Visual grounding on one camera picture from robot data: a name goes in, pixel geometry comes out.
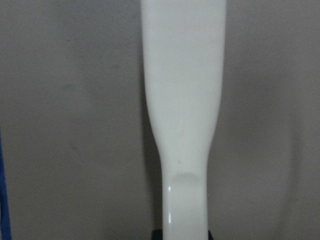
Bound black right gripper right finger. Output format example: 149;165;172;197
208;230;214;240

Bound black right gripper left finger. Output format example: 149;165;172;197
151;229;163;240

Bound beige brush black bristles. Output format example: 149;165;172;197
141;0;227;240

